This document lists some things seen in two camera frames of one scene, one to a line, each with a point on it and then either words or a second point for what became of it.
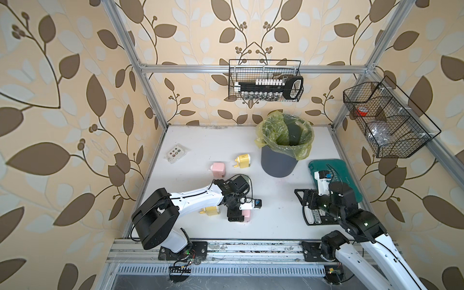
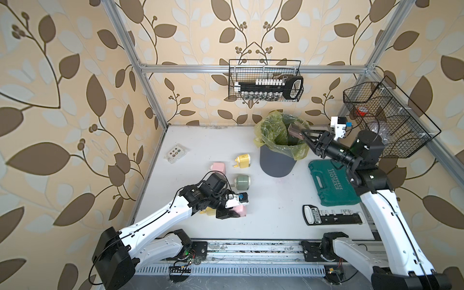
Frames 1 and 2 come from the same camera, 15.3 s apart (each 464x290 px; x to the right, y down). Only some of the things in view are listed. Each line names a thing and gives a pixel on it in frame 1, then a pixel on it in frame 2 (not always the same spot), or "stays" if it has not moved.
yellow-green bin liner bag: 286,134 stays
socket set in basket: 270,89 stays
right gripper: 307,192 → 321,147
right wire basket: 396,127 stays
